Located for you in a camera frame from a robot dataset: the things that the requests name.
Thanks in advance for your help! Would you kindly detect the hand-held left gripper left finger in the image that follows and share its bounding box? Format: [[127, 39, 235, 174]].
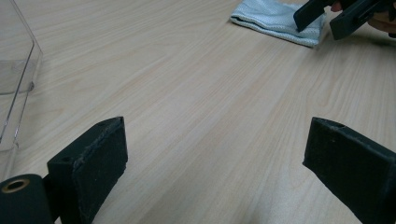
[[46, 116, 129, 224]]

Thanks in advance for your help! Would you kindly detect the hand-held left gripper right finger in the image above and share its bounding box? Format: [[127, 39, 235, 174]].
[[303, 117, 396, 224]]

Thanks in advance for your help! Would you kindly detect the light blue cleaning cloth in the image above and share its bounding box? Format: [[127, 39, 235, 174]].
[[229, 0, 327, 49]]

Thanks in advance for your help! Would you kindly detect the clear acrylic divided organizer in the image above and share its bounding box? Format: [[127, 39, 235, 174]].
[[0, 0, 44, 185]]

